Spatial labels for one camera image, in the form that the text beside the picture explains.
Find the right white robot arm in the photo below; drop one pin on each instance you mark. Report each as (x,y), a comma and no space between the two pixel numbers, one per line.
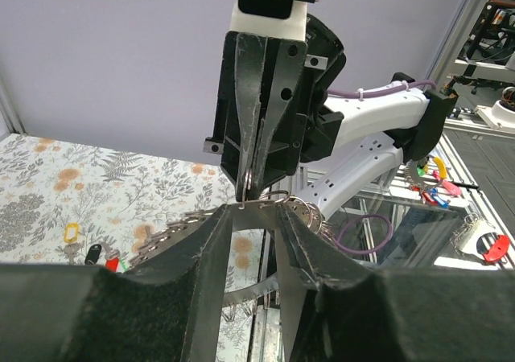
(383,128)

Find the black tag key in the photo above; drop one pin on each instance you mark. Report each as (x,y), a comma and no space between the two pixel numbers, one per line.
(71,250)
(93,254)

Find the yellow tag key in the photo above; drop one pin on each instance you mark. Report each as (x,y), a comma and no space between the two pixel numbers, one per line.
(71,233)

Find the green tag key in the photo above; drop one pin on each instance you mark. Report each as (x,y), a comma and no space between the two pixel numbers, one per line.
(123,266)

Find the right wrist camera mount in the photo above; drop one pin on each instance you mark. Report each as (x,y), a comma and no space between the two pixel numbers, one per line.
(277,6)

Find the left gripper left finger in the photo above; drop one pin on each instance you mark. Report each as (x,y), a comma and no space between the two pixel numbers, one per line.
(77,313)

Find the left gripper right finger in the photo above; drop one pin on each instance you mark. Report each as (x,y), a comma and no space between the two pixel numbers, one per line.
(334,309)

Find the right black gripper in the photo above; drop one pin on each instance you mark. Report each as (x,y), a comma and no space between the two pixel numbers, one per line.
(270,112)

